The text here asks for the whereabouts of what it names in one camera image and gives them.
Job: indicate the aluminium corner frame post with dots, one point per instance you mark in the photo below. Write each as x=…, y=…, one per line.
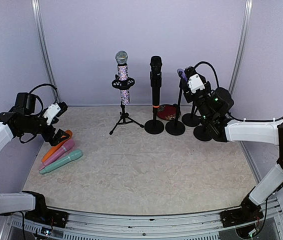
x=241, y=45

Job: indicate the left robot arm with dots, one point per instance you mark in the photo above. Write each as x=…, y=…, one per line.
x=21, y=119

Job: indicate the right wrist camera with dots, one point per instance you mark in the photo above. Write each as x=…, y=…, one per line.
x=195, y=83

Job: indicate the black microphone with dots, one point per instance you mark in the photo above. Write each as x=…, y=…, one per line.
x=156, y=79

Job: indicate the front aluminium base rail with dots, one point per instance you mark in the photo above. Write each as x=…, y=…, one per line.
x=81, y=225

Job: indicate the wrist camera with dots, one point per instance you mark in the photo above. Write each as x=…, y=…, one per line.
x=54, y=111
x=195, y=83

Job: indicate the black desk stand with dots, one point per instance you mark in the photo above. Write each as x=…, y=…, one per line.
x=191, y=119

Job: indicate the purple microphone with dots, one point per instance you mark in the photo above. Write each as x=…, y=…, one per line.
x=182, y=74

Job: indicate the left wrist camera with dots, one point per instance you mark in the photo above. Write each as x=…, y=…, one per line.
x=54, y=111

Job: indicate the black tripod microphone stand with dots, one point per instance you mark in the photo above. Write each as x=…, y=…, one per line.
x=124, y=116

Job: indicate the teal microphone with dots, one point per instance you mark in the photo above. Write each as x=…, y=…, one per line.
x=72, y=156

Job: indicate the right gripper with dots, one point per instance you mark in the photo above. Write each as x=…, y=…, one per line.
x=187, y=96

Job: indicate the pink microphone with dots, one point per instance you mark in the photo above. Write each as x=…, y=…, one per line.
x=58, y=153

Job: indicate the orange microphone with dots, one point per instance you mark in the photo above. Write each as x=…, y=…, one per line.
x=53, y=149

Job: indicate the red patterned coaster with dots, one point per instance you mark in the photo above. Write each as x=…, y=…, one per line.
x=167, y=112

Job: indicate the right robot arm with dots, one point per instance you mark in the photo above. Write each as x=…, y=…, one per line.
x=213, y=107

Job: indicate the glitter microphone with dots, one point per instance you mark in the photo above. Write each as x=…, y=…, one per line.
x=121, y=58

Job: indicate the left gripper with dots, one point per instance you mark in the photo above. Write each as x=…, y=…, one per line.
x=54, y=140

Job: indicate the left aluminium frame post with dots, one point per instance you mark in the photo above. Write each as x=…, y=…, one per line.
x=42, y=41

